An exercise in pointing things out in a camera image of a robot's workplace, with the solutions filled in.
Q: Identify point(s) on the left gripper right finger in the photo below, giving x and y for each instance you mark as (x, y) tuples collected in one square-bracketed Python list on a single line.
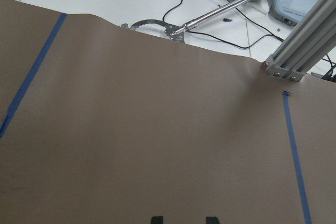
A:
[(212, 220)]

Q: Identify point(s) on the metal reacher grabber tool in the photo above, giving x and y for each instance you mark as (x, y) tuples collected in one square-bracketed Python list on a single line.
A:
[(176, 33)]

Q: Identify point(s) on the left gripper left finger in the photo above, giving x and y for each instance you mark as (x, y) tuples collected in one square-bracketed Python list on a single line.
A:
[(157, 220)]

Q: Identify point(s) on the aluminium extrusion camera post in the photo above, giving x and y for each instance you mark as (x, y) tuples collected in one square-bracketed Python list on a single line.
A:
[(307, 44)]

